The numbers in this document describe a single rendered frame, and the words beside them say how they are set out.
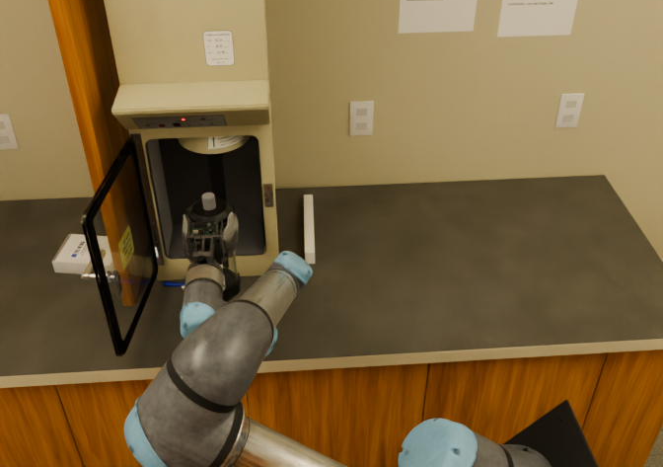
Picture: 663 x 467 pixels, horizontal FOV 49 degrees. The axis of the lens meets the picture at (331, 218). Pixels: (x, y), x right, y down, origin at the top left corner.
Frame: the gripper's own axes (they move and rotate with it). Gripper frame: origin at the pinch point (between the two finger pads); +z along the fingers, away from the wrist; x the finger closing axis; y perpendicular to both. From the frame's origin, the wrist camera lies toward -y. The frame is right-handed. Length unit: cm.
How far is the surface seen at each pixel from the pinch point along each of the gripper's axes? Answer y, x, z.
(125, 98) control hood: 26.3, 15.5, 9.5
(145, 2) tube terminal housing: 43.9, 9.5, 16.6
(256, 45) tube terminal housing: 33.8, -12.0, 16.4
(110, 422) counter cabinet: -53, 30, -13
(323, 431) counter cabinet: -62, -24, -13
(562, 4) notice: 23, -95, 59
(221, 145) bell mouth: 8.3, -2.3, 17.8
